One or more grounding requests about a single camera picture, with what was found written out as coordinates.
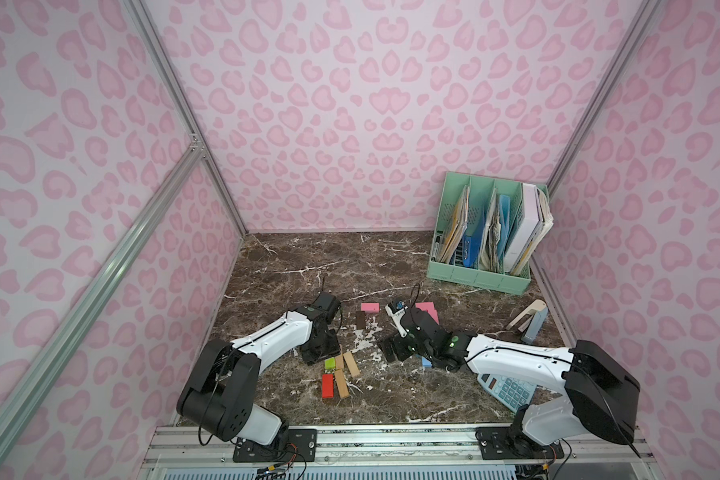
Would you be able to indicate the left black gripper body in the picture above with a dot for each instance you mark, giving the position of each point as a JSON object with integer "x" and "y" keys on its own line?
{"x": 322, "y": 348}

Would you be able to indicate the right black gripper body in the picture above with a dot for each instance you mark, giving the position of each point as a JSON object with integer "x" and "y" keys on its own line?
{"x": 400, "y": 346}

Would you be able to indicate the pink block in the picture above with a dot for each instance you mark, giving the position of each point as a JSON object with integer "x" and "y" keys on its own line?
{"x": 434, "y": 315}
{"x": 425, "y": 306}
{"x": 370, "y": 307}

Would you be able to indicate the pink block top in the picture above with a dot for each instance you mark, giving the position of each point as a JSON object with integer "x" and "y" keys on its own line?
{"x": 425, "y": 306}

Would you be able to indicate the dark brown block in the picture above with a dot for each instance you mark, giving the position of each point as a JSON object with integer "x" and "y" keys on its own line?
{"x": 360, "y": 320}

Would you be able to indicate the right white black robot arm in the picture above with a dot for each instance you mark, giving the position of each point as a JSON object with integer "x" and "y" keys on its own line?
{"x": 595, "y": 394}

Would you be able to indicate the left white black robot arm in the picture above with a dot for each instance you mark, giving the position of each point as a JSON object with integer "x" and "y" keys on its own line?
{"x": 218, "y": 395}

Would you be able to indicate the wooden block tilted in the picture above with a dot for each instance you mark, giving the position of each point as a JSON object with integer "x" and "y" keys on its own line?
{"x": 351, "y": 364}

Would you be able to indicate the wooden block bottom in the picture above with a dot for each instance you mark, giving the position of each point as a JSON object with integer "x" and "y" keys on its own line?
{"x": 341, "y": 384}

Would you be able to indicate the red block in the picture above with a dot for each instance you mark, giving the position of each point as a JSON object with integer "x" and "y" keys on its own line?
{"x": 327, "y": 386}

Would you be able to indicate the blue mesh folder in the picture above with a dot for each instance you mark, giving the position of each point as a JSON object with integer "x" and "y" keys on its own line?
{"x": 472, "y": 239}

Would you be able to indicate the light blue calculator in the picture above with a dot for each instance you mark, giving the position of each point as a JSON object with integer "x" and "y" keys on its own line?
{"x": 510, "y": 392}

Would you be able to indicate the beige blue stapler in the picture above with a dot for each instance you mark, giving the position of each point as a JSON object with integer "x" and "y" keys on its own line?
{"x": 530, "y": 321}

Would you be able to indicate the green desktop file organizer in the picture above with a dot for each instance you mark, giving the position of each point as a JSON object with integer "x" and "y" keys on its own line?
{"x": 498, "y": 198}

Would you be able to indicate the white binder folder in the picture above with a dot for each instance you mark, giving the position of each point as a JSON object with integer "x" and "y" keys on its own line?
{"x": 526, "y": 220}

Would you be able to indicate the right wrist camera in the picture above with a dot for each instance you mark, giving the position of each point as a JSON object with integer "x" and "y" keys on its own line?
{"x": 396, "y": 309}

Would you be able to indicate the aluminium mounting rail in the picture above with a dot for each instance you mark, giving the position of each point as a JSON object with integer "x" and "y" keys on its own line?
{"x": 412, "y": 444}

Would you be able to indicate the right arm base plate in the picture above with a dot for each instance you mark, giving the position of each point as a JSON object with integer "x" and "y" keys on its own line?
{"x": 504, "y": 443}

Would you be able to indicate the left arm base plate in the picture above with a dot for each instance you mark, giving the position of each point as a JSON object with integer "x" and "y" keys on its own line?
{"x": 290, "y": 443}

